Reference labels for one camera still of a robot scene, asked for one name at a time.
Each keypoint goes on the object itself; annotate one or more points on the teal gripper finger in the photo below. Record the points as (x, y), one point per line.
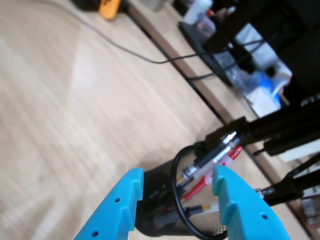
(117, 207)
(250, 215)

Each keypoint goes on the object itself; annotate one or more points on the red gel pen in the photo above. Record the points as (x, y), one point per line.
(236, 153)

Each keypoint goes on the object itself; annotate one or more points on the black retractable pen silver label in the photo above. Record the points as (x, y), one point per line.
(211, 156)

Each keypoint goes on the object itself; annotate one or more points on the black mesh pen holder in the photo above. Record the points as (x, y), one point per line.
(160, 175)

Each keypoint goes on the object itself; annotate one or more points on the black tripod stand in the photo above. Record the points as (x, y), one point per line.
(275, 130)

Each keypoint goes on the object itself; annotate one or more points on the blue white plastic bag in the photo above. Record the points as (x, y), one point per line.
(265, 92)

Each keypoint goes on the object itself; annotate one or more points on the black tray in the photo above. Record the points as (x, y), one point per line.
(212, 60)

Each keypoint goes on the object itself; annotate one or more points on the white box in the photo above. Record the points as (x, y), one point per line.
(260, 47)

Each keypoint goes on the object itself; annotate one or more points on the orange object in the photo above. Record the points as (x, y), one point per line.
(108, 8)

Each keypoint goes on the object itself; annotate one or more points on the white cup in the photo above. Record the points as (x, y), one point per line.
(197, 11)

